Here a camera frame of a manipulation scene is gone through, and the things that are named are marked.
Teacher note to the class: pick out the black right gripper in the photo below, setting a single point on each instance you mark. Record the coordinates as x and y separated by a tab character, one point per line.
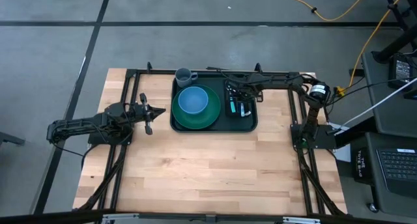
247	82

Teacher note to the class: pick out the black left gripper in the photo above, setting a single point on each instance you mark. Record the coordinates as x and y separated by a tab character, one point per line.
139	112

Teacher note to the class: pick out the black cloth napkin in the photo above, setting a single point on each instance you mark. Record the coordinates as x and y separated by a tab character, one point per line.
249	104

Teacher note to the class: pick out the blue bowl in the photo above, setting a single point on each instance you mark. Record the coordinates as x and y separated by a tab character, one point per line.
193	100

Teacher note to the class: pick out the green round plate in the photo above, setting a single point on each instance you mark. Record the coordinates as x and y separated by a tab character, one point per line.
195	121

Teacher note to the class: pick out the blue-grey mug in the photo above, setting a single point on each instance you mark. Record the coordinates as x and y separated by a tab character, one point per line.
183	77

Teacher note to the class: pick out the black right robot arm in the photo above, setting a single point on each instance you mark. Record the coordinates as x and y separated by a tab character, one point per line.
283	84

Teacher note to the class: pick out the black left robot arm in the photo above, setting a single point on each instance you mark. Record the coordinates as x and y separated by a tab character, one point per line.
75	128

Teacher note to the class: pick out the dark green plastic tray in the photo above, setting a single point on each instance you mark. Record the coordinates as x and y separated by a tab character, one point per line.
228	124

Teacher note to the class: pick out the yellow plug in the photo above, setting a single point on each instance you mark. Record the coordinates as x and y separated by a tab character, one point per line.
340	91

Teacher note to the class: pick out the black power brick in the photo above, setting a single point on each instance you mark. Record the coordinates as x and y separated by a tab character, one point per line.
356	72

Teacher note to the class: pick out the black tote bag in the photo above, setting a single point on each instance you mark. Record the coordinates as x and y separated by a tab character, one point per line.
363	165

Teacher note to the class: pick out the grey chair foot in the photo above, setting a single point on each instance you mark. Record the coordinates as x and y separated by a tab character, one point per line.
9	138

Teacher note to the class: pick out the black crossbar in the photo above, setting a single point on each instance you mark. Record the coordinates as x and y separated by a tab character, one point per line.
49	217

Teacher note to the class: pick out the black desk leg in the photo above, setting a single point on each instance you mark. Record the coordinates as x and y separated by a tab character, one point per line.
395	45

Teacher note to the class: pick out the black power supply box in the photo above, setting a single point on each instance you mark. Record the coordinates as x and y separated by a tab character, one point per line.
402	69

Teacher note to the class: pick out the black laptop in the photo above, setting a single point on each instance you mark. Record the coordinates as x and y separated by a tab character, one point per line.
397	165

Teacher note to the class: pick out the black caster wheel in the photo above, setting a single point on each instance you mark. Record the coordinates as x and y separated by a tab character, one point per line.
373	207

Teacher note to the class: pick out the dark grey laptop desk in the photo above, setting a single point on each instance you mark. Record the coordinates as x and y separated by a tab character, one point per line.
391	204

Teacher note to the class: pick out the black metal table frame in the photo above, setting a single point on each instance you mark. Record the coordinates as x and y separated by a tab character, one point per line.
156	72

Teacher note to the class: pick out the silver bracket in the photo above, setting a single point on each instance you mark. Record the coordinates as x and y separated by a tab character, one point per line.
299	220
120	216

